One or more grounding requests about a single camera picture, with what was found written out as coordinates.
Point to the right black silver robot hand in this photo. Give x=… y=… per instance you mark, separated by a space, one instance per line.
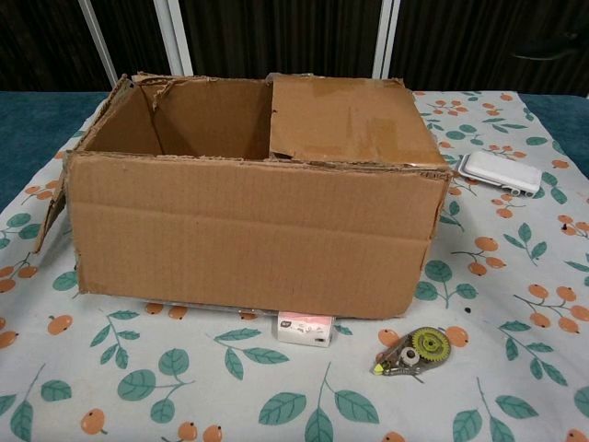
x=566 y=50

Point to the brown cardboard box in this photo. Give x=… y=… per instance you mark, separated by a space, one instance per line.
x=248 y=235

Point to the white rectangular plastic case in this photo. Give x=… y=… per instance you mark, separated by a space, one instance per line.
x=501 y=172

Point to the pink tissue pack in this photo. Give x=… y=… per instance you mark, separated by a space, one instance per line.
x=303 y=329

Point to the floral leaf print tablecloth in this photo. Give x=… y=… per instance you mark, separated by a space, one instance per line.
x=184 y=391

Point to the teal plush table cover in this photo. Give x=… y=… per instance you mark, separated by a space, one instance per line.
x=37 y=124

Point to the wide white partition post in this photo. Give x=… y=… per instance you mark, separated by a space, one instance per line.
x=172 y=37
x=385 y=37

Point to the thin white partition post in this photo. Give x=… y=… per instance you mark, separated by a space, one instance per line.
x=99 y=41

